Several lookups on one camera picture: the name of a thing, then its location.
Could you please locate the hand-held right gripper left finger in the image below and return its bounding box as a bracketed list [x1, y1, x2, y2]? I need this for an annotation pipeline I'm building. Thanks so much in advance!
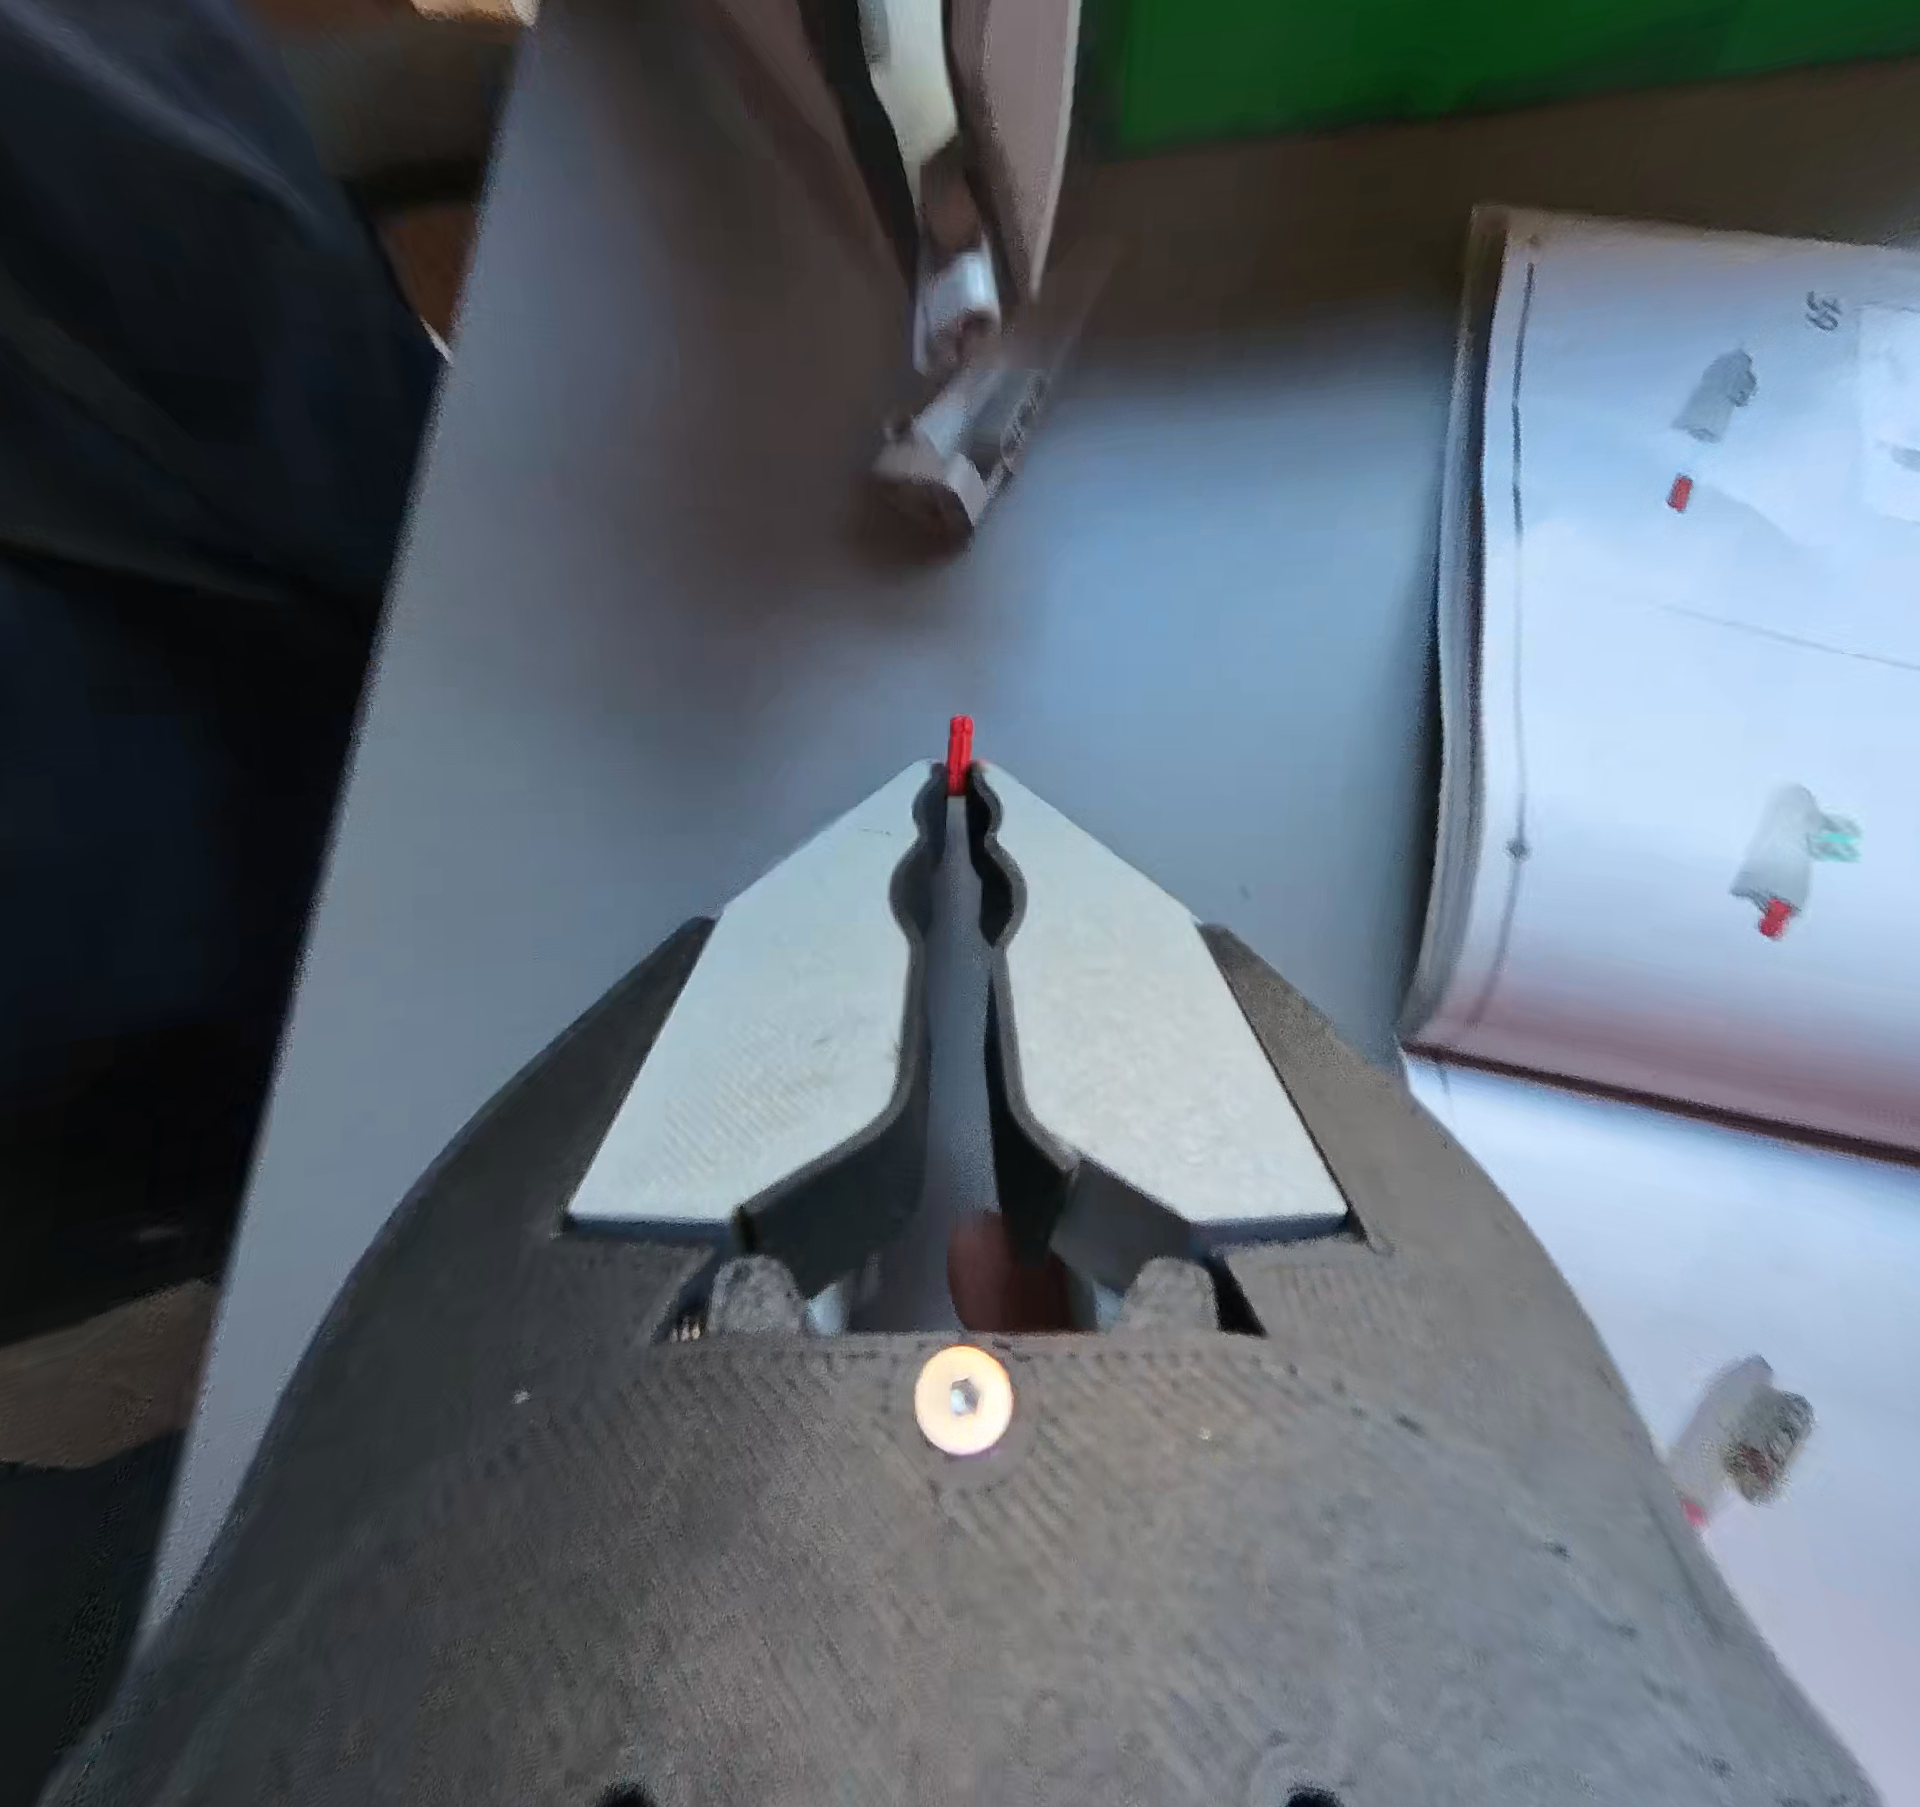
[566, 763, 956, 1298]

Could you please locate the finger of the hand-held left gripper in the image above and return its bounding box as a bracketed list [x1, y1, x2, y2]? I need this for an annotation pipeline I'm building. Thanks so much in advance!
[773, 0, 969, 282]
[919, 0, 1093, 339]

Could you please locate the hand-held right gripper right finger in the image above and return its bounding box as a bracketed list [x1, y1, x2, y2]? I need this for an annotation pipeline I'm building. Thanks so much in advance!
[955, 763, 1351, 1290]

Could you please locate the grey lego piece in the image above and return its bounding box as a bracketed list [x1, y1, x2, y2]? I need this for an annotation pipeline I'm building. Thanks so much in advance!
[876, 240, 1056, 544]

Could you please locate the white instruction booklet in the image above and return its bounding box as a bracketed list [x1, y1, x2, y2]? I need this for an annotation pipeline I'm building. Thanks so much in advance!
[1395, 205, 1920, 1807]

